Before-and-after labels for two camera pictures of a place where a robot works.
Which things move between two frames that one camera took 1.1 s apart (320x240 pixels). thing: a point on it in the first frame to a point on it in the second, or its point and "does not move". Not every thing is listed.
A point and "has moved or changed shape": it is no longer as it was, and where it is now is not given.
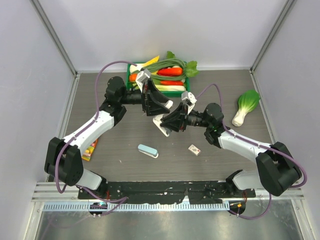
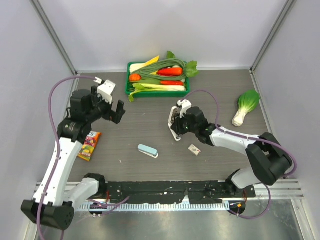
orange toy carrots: (171, 83) does not move
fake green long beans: (164, 63) does not move
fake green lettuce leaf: (191, 69) does not move
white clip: (157, 120) has moved or changed shape
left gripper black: (152, 99) to (116, 116)
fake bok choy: (247, 102) does not move
